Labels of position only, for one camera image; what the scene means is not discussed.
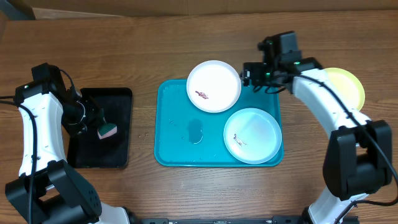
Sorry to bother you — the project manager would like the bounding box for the yellow-green plate with stain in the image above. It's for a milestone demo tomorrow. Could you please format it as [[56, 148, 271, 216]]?
[[324, 68, 365, 111]]

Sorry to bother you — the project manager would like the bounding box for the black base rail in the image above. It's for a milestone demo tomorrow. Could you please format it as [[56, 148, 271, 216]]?
[[129, 215, 309, 224]]

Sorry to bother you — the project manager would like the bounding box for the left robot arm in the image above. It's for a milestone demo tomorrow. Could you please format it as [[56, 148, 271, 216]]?
[[1, 63, 140, 224]]

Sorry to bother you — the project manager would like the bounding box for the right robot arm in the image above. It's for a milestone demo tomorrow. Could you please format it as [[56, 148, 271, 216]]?
[[240, 31, 397, 224]]

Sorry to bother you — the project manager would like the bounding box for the black rectangular tray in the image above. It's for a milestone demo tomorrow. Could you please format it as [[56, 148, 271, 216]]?
[[67, 87, 133, 169]]

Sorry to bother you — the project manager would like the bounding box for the light blue plate with stain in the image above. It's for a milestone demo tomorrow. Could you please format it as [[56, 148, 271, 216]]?
[[223, 108, 282, 165]]

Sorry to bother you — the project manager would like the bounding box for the green and pink sponge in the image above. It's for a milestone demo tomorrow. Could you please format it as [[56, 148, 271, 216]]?
[[97, 123, 118, 139]]

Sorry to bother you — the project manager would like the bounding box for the white plate with stain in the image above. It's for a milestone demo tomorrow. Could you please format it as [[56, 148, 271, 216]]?
[[187, 60, 242, 113]]

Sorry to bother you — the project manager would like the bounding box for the teal plastic serving tray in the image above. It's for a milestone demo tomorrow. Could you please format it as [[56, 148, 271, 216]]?
[[154, 80, 282, 167]]

